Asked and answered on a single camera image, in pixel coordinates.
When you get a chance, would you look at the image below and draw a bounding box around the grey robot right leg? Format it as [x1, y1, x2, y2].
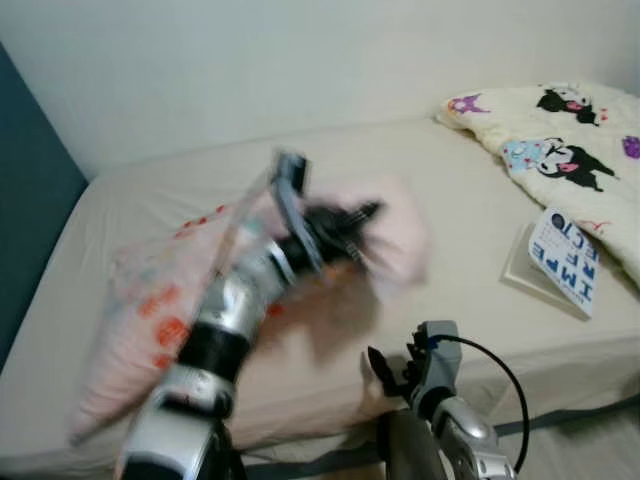
[375, 410, 449, 480]

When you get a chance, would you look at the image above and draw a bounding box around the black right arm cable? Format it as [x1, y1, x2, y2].
[430, 335, 531, 473]

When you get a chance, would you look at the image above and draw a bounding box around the white book with blue letters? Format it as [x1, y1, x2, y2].
[503, 207, 601, 319]

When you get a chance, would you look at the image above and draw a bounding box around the mattress with beige sheet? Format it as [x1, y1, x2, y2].
[0, 115, 640, 471]

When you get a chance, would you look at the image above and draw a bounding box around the pink pillow with dots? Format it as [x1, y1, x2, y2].
[68, 178, 433, 446]

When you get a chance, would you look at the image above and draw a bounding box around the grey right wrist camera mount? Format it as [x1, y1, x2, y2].
[410, 320, 463, 401]

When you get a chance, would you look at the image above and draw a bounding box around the cream cartoon print blanket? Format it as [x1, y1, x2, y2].
[437, 82, 640, 286]

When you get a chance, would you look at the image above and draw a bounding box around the teal upholstered headboard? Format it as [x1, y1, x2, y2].
[0, 45, 89, 371]

